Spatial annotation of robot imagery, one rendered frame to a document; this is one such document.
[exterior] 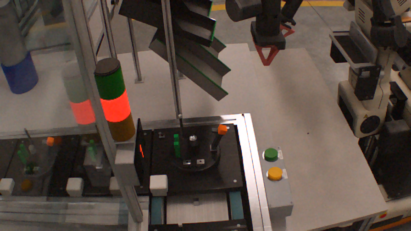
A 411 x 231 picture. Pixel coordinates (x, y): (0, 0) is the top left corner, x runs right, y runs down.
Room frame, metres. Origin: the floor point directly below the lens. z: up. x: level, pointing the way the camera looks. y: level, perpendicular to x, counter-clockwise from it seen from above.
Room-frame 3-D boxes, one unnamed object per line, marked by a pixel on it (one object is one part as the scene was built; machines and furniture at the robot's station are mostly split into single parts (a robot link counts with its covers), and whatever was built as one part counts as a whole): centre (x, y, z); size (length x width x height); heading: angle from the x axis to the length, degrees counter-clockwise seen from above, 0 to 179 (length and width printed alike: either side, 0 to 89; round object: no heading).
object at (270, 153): (0.68, -0.17, 0.96); 0.04 x 0.04 x 0.02
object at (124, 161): (0.50, 0.16, 1.29); 0.12 x 0.05 x 0.25; 0
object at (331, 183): (0.92, -0.16, 0.84); 0.90 x 0.70 x 0.03; 4
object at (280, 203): (0.61, -0.17, 0.93); 0.21 x 0.07 x 0.06; 0
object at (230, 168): (0.69, 0.04, 1.01); 0.24 x 0.24 x 0.13; 0
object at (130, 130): (0.50, 0.16, 1.28); 0.05 x 0.05 x 0.05
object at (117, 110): (0.50, 0.16, 1.33); 0.05 x 0.05 x 0.05
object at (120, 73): (0.50, 0.16, 1.38); 0.05 x 0.05 x 0.05
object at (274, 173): (0.61, -0.17, 0.96); 0.04 x 0.04 x 0.02
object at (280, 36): (0.74, -0.16, 1.34); 0.10 x 0.07 x 0.07; 0
